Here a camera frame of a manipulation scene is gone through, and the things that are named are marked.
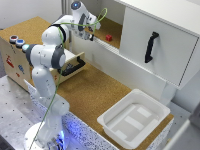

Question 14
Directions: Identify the black drawer handle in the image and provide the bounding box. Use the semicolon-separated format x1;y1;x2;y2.
61;56;87;77

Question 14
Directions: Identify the wooden drawer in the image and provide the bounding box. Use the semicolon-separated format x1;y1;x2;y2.
59;50;87;78

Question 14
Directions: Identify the green cable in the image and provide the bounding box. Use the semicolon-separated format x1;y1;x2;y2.
27;7;109;150

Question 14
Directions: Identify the black door handle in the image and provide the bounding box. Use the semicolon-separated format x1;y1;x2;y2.
143;31;161;64

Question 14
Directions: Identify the white plastic box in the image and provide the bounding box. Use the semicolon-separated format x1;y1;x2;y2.
96;88;172;150

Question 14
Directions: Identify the red button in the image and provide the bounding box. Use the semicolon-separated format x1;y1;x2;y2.
9;34;19;44

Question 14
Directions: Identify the wooden drawer box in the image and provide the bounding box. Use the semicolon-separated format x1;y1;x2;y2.
0;16;86;93

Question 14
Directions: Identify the white cabinet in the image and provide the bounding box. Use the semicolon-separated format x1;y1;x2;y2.
68;0;200;108

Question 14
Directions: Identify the blue button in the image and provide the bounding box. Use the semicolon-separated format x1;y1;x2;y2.
15;38;26;48

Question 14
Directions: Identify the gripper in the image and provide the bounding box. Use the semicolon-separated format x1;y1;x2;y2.
85;19;102;35

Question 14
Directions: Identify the white sliding door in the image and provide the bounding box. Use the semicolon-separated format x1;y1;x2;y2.
118;6;198;90

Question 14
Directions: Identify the green button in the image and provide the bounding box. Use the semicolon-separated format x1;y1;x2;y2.
21;44;31;52

